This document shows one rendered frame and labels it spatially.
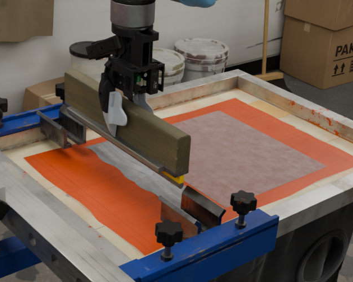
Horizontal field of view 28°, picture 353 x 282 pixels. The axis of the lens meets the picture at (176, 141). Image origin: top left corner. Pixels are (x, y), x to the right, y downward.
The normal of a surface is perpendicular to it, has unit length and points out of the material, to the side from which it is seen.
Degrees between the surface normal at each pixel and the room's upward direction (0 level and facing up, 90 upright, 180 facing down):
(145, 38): 90
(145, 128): 90
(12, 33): 90
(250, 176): 0
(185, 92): 90
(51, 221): 0
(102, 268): 0
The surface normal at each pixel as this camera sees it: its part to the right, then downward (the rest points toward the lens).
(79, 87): -0.77, 0.24
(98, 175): 0.07, -0.89
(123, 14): -0.37, 0.39
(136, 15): 0.24, 0.45
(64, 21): 0.64, 0.38
